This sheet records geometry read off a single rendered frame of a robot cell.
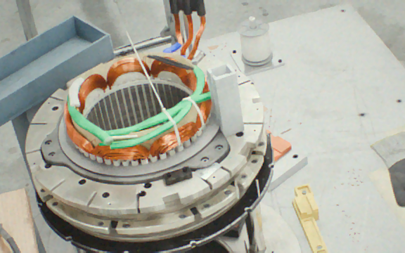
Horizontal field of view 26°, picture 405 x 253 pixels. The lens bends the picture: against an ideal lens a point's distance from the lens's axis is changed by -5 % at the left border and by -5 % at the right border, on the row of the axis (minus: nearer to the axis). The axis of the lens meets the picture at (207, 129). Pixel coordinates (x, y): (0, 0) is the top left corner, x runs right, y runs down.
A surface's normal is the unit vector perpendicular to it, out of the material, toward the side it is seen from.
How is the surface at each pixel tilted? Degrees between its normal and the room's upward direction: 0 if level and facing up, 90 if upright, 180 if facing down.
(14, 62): 90
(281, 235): 0
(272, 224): 0
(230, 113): 90
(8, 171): 0
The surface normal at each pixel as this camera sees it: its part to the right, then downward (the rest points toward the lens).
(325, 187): -0.14, -0.77
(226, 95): 0.38, 0.54
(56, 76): 0.65, 0.41
